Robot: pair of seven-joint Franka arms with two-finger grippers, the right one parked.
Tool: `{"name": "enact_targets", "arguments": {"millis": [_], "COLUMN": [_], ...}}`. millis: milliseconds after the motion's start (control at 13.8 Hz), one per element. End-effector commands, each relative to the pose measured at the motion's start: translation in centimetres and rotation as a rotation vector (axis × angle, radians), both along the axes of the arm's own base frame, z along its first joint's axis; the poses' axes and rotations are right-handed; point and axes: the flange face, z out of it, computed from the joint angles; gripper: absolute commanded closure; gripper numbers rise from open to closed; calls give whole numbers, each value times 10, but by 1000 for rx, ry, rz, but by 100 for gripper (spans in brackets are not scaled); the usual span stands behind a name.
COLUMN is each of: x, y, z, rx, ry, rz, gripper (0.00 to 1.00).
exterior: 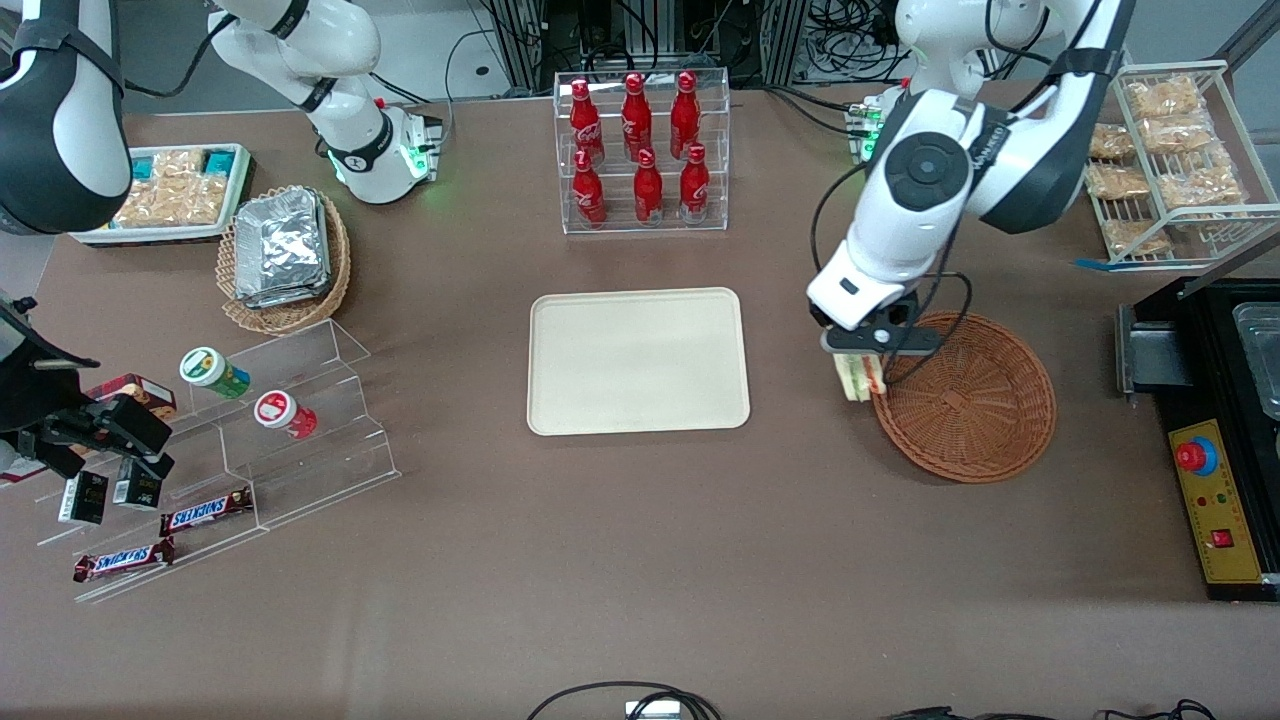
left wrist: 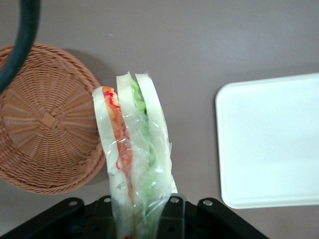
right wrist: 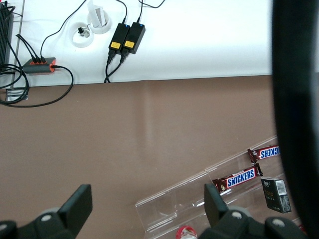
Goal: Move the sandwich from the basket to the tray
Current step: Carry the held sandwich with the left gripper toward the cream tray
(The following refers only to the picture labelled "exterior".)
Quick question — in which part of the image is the white rectangular snack tray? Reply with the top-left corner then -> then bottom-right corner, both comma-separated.
68,143 -> 256,248

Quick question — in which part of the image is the red cup with white lid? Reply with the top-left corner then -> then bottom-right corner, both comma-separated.
253,390 -> 319,441

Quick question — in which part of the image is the black right wrist bracket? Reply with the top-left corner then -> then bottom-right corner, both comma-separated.
0,295 -> 101,433

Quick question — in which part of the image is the green cup with white lid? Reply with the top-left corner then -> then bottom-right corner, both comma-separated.
179,346 -> 253,400

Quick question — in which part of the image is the Snickers chocolate bar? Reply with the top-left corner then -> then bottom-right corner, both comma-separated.
159,487 -> 255,538
72,538 -> 177,584

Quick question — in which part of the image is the clear acrylic bottle rack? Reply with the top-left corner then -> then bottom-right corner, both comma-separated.
554,68 -> 731,236

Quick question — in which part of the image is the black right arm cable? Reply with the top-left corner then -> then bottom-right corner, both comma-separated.
120,12 -> 239,101

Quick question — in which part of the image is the silver foil packet stack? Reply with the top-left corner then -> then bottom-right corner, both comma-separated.
233,187 -> 333,309

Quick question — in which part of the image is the black left wrist bracket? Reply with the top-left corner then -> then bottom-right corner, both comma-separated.
885,296 -> 943,358

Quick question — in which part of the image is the yellow control panel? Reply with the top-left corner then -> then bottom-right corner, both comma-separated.
1168,418 -> 1266,586

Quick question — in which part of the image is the clear acrylic stepped stand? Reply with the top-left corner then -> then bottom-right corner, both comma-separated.
35,318 -> 403,605

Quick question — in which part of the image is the beige snack bags pile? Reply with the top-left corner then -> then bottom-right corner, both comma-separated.
113,150 -> 229,228

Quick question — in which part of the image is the black wrist bracket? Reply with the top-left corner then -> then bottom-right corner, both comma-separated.
0,295 -> 101,433
885,296 -> 943,358

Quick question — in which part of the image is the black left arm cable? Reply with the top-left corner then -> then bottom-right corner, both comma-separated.
809,160 -> 976,391

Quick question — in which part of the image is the black machine base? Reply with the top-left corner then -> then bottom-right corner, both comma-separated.
1117,277 -> 1280,603

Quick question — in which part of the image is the triangle sandwich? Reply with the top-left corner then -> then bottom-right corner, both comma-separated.
835,352 -> 888,403

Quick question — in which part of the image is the black looped floor cable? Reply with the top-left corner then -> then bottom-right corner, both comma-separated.
525,680 -> 723,720

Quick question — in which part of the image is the brown chocolate box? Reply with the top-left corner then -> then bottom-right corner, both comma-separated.
85,373 -> 178,421

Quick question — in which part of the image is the aluminium frame with cables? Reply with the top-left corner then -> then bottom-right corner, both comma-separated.
480,0 -> 901,93

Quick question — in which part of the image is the red cola bottle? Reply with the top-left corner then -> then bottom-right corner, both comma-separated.
572,148 -> 608,229
670,71 -> 701,159
633,148 -> 664,226
570,79 -> 605,166
679,143 -> 711,223
621,72 -> 653,161

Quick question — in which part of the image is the beige plastic tray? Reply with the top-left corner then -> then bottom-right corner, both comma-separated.
527,287 -> 751,437

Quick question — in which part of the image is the clear plastic container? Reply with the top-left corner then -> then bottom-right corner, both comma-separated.
1232,300 -> 1280,421

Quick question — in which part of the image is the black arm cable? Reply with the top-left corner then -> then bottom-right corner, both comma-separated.
809,160 -> 976,391
120,12 -> 239,101

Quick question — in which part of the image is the round brown wicker basket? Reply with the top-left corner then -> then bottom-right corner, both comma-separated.
870,312 -> 1058,485

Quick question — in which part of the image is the small black box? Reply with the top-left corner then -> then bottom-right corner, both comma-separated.
112,458 -> 164,511
57,470 -> 110,527

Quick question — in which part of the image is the oval light wicker basket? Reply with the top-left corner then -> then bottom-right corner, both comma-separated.
215,185 -> 353,336

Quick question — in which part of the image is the white wire rack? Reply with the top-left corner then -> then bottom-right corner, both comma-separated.
1085,60 -> 1280,269

